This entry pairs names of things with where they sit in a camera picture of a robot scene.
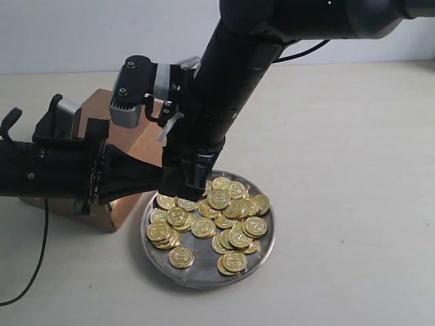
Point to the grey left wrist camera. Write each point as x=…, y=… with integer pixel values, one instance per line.
x=61, y=121

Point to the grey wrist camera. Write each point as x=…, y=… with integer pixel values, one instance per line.
x=149, y=87
x=61, y=121

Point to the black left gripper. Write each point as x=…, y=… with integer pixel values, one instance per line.
x=121, y=174

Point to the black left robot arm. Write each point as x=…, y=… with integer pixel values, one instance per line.
x=47, y=169

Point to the lone gold coin front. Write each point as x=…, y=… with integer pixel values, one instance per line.
x=181, y=257

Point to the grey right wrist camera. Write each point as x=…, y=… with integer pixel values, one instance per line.
x=149, y=87

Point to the brown cardboard slotted box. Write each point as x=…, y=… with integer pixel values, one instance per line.
x=140, y=143

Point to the round steel plate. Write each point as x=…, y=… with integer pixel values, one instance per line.
x=203, y=273

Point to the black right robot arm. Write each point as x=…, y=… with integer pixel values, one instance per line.
x=248, y=39

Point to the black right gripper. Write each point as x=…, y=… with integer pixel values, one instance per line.
x=185, y=170

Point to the gold coin left stack top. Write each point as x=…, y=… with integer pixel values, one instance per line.
x=158, y=231

